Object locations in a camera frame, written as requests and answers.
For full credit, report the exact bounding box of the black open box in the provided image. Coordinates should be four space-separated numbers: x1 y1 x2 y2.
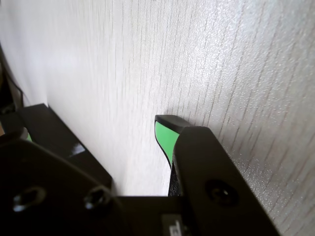
31 132 114 189

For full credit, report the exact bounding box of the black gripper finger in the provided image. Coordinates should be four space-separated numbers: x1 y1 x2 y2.
0 127 129 236
154 114 283 236

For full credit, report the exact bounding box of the black cardboard box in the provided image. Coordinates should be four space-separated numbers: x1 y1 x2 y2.
0 103 114 182

